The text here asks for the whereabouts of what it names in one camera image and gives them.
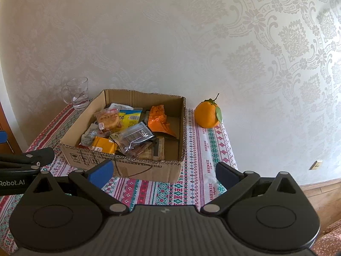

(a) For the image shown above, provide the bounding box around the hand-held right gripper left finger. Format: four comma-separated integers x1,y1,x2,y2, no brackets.
25,159,130,216

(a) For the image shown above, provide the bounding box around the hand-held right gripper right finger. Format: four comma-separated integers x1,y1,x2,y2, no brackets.
200,161,301,215

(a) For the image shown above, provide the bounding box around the orange bun packet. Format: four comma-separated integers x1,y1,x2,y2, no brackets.
91,136,118,154

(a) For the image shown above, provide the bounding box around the small silver snack packet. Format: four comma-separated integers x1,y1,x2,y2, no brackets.
80,129,100,147

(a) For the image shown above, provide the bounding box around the cardboard box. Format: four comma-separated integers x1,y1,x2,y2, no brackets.
59,89,187,183

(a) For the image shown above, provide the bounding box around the black-topped clear jerky packet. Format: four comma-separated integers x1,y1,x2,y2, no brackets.
110,121,155,158

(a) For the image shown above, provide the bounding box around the clear mooncake packet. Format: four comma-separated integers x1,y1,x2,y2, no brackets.
94,109,123,132

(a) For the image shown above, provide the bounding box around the clear cracker packet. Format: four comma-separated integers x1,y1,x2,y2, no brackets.
139,136,164,161

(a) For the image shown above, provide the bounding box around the long yellow blue packet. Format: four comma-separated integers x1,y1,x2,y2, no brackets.
117,108,143,128

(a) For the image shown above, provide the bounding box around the orange snack packet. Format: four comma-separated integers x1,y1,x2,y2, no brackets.
147,105,178,138

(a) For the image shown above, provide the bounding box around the patterned tablecloth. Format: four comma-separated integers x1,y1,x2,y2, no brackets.
0,103,239,248

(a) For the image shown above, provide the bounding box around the orange fruit with leaves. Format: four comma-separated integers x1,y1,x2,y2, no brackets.
194,93,222,128

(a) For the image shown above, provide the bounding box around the clear glass mug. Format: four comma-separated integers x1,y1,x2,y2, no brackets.
61,77,90,110

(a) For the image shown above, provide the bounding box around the pink printed cloth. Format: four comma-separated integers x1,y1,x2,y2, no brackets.
310,220,341,256

